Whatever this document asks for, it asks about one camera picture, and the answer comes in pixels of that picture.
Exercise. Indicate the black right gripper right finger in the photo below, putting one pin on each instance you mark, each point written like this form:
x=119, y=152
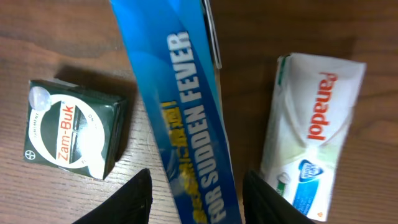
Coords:
x=263, y=205

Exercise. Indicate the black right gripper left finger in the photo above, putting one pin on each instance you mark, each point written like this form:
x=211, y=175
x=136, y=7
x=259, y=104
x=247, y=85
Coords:
x=131, y=204

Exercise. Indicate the white Panadol box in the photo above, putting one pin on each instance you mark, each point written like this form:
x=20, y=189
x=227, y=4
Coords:
x=311, y=111

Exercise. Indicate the blue Kool Fever box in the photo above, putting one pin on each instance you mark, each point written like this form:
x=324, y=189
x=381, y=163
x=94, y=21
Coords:
x=173, y=49

